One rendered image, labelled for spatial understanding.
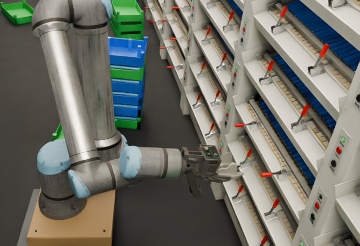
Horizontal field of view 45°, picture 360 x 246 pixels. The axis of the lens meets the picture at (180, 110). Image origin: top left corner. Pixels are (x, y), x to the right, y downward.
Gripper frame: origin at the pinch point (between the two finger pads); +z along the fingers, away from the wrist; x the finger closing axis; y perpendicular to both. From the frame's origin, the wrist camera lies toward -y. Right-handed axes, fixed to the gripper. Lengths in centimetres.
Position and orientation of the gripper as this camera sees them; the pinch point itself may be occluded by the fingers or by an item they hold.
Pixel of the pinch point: (237, 171)
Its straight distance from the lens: 139.5
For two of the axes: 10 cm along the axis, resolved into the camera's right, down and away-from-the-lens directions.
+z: 9.5, 0.8, 3.1
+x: -2.1, -5.7, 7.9
